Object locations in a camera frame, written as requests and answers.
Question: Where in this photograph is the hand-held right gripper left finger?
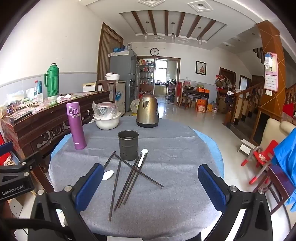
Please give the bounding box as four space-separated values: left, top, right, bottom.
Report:
31 163 104 241

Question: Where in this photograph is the checkered floral sideboard cloth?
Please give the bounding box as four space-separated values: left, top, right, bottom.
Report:
0 91 109 121

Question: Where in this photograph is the brass electric kettle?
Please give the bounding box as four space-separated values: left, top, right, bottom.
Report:
136 91 159 128

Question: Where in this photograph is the framed wall picture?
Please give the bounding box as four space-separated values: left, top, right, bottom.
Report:
195 61 207 76

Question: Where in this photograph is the beige armchair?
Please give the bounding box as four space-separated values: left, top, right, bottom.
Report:
260 118 296 153

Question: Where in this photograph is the small floor fan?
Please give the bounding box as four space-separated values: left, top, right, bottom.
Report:
130 99 140 114

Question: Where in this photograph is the carved wooden sideboard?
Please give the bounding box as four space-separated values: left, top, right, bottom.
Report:
0 90 111 193

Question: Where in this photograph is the white ceramic spoon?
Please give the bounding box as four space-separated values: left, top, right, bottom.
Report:
137 149 149 169
102 170 115 181

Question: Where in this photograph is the blue plastic sheet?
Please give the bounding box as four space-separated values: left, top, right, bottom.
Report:
271 127 296 207

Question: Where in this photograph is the wooden stair railing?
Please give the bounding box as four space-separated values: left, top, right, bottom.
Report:
223 81 265 130

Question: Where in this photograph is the grey refrigerator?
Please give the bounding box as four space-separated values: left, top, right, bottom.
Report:
109 51 141 112

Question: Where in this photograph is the brown slatted door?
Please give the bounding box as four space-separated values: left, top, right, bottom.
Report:
97 22 124 80

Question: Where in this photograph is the dark chair with purple seat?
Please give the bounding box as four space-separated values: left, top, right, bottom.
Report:
252 164 296 216

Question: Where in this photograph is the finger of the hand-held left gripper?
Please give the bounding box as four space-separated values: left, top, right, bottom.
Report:
0 151 42 175

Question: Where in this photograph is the wooden chair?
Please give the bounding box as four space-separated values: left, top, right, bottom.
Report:
95 80 117 103

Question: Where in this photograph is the glass display cabinet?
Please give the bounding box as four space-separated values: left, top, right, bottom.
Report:
138 58 156 86

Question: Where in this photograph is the red plastic child chair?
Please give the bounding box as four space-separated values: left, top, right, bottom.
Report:
241 140 279 184

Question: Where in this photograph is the purple thermos bottle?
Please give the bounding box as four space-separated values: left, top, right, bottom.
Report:
66 102 87 150

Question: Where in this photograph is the orange gift box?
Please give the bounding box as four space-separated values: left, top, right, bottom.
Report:
195 98 207 113

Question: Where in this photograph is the white ceramic bowl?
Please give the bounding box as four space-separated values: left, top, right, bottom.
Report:
93 111 122 130

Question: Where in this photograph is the thin metal rod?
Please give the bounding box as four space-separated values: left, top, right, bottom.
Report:
108 159 122 222
103 151 116 169

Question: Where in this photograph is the white step stool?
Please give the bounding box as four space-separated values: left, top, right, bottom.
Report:
237 139 256 154

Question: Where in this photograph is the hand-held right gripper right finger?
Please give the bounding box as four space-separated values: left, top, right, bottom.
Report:
197 164 273 241

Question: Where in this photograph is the blue table cover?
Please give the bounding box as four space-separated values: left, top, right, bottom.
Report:
50 128 225 180

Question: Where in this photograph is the dark metal utensil holder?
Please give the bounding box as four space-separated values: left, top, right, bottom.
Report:
118 130 139 161

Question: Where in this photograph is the dark wooden side table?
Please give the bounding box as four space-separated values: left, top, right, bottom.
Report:
183 89 210 113

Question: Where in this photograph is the pink wall calendar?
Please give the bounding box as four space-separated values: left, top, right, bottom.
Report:
264 53 278 92

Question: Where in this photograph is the white chest freezer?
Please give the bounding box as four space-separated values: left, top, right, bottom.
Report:
83 80 126 116

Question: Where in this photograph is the orange wooden pillar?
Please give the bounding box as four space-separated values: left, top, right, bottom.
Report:
256 20 286 116

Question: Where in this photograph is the green thermos jug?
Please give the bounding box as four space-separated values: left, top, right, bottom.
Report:
44 63 61 98

